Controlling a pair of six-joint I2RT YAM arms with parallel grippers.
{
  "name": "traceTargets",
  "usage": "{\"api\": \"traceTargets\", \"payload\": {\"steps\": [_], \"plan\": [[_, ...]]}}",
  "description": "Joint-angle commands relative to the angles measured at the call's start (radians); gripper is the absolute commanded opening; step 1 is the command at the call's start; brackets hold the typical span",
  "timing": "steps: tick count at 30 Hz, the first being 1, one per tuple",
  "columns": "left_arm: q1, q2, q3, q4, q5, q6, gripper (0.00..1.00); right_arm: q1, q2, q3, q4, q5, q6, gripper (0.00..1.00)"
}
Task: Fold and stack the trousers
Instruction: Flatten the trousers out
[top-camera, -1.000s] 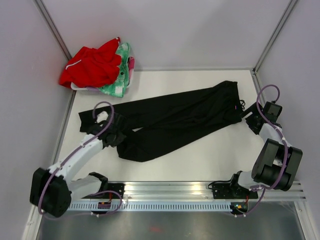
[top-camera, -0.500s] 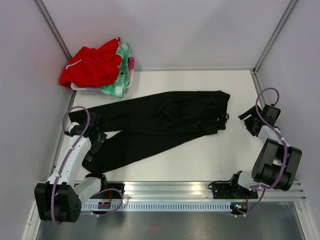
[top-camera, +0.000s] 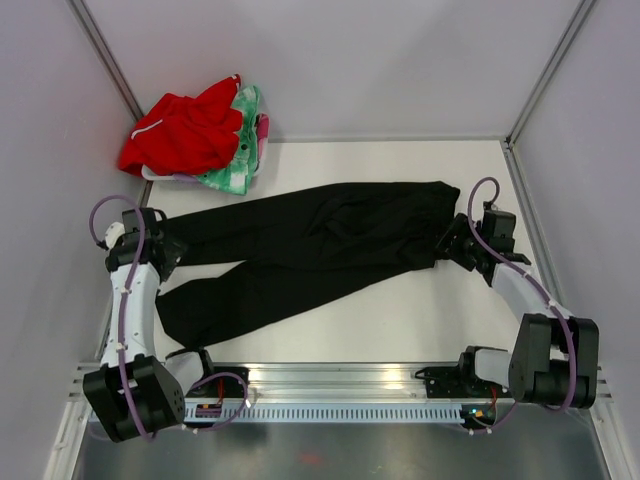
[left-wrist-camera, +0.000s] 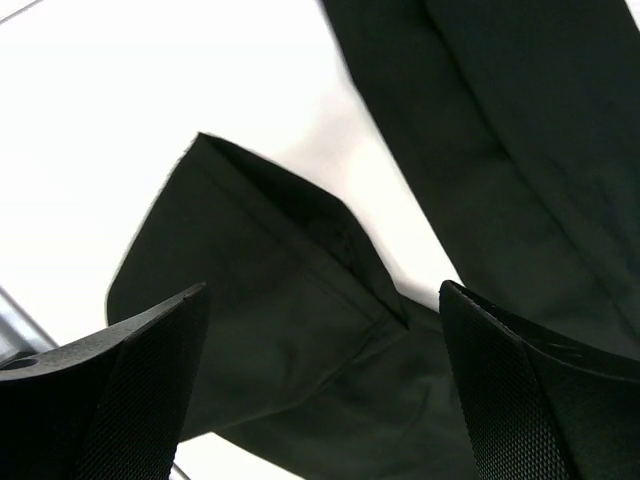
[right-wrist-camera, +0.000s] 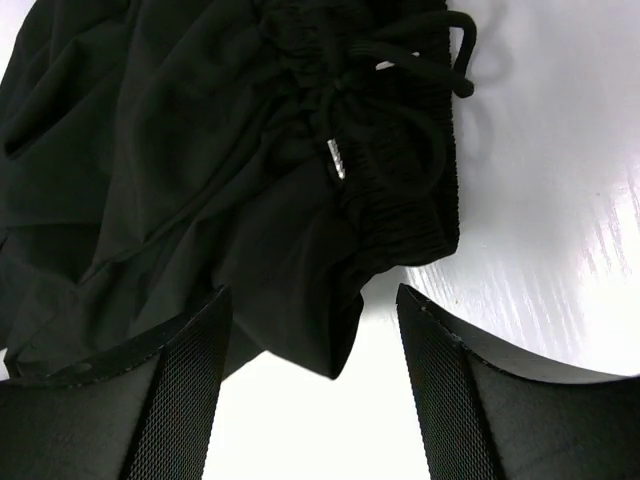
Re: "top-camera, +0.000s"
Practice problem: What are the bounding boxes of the green white patterned garment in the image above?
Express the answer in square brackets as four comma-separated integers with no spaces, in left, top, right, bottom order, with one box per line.
[196,85,270,195]

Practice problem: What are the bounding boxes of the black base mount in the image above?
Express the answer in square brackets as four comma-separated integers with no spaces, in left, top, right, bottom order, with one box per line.
[191,366,250,400]
[413,346,511,399]

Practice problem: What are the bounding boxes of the red garment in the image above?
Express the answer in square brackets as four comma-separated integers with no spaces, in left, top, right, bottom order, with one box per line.
[117,74,243,176]

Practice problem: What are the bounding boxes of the white slotted cable duct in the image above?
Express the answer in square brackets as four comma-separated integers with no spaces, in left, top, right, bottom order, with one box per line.
[182,404,464,424]

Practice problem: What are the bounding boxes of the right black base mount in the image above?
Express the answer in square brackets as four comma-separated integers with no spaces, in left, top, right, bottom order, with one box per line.
[413,346,511,399]

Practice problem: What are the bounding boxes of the black trousers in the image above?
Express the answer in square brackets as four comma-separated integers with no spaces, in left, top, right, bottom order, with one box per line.
[156,181,460,349]

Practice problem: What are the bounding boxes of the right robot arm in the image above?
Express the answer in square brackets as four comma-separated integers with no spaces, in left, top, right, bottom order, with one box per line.
[436,209,599,410]

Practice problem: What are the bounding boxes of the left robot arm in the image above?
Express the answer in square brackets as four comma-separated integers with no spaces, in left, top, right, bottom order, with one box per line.
[82,208,218,443]

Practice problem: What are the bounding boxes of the white laundry basket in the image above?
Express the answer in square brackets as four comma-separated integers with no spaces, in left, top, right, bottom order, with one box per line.
[141,113,269,195]

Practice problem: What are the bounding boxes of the pink white garment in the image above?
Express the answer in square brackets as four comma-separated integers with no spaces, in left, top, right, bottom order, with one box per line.
[256,113,270,154]

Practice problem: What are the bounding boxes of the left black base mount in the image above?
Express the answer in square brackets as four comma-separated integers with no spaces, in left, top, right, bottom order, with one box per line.
[191,366,250,400]

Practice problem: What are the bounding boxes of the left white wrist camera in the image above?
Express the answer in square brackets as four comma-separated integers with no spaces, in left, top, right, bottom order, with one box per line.
[104,222,125,250]

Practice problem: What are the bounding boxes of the aluminium mounting rail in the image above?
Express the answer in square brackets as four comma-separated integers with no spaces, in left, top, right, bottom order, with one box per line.
[69,362,614,401]

